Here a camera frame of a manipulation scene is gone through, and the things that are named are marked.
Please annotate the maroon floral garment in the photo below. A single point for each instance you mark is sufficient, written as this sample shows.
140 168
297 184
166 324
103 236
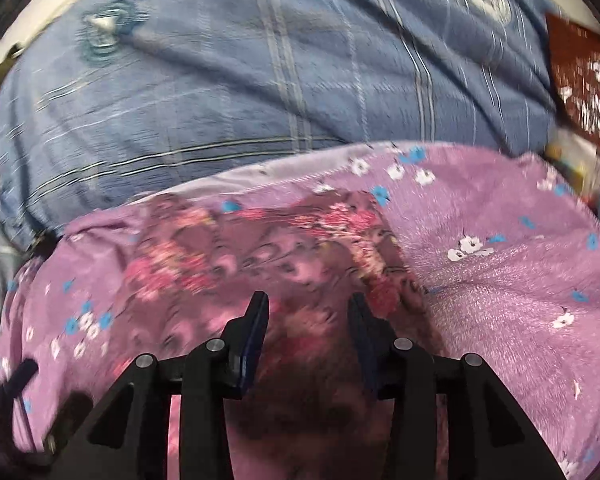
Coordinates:
290 245

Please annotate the red-brown printed cloth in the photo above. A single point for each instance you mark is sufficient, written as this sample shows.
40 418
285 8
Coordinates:
587 85

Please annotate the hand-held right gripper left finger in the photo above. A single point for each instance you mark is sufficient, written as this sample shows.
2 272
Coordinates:
252 342

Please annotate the blue plaid blanket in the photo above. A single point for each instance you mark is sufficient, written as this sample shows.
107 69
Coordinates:
280 85

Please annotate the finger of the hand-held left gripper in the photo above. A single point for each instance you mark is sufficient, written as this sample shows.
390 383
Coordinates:
22 375

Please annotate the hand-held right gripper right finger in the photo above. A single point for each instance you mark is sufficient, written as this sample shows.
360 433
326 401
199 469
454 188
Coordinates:
364 347

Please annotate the yellow white box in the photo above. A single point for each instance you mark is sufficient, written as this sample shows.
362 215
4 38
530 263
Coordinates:
575 162

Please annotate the purple floral bed sheet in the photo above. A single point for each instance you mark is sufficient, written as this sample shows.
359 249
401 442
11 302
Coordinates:
505 300

